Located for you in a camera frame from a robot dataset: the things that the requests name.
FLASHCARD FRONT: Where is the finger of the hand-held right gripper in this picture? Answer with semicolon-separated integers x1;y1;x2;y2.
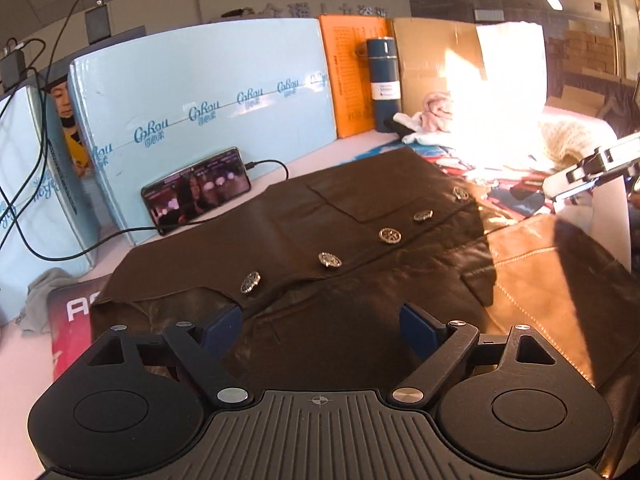
542;159;602;206

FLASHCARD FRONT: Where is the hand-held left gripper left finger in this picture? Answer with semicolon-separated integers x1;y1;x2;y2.
86;304;253;408

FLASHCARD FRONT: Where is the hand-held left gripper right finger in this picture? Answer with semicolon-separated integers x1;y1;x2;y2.
391;302;557;407

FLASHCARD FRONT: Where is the brown leather jacket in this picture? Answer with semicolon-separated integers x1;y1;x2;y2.
90;147;640;480

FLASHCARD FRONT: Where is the cream knitted cloth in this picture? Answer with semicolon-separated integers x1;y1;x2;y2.
537;120;619;172

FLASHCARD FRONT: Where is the colourful printed blanket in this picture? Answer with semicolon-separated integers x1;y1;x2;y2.
400;141;562;222

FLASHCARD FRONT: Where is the stack of cardboard boxes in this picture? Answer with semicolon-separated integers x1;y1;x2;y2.
564;29;615;77

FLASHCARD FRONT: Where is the door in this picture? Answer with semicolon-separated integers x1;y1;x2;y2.
607;0;640;82

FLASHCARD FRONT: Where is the black smartphone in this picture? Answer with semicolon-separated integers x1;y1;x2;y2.
141;146;252;228

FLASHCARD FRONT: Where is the pink cloth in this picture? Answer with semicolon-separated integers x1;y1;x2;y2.
420;91;457;134

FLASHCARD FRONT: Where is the red and black poster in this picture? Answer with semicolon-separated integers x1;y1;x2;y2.
47;282;109;377

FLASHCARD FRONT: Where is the white cloth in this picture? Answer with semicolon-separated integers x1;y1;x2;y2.
392;111;452;146

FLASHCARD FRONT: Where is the grey cloth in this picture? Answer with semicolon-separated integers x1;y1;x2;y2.
19;267;77;337

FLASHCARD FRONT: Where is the brown cardboard sheet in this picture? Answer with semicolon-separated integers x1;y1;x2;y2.
390;17;487;117

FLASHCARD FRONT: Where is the dark blue thermos bottle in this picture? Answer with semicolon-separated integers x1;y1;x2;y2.
356;37;403;134

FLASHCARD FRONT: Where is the small light blue foam board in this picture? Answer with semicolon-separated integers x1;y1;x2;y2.
0;67;102;327

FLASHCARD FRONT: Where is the orange printed board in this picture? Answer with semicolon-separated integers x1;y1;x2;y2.
319;14;396;140

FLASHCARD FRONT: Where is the large light blue foam board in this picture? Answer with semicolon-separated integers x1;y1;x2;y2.
67;17;339;247

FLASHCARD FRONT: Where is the grey power adapter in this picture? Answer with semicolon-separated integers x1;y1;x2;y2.
84;4;112;45
0;48;29;84

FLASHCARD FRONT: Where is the black phone charging cable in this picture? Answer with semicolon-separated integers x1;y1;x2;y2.
0;0;291;263

